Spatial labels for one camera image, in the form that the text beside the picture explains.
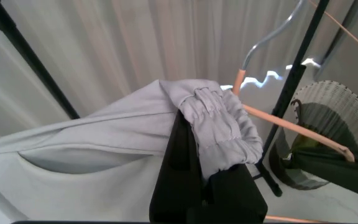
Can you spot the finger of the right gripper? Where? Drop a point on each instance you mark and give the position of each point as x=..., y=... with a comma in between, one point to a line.
x=353, y=177

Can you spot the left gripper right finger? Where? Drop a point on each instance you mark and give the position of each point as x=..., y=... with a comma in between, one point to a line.
x=235, y=199

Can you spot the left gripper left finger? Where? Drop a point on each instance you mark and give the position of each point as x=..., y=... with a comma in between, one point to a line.
x=176, y=193

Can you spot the pale grey shorts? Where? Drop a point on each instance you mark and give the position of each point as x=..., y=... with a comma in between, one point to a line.
x=104, y=130

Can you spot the white laundry basket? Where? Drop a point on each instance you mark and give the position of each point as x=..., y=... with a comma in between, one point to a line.
x=337, y=93

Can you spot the black clothes rack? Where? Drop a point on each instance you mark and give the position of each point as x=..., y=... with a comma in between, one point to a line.
x=290, y=84

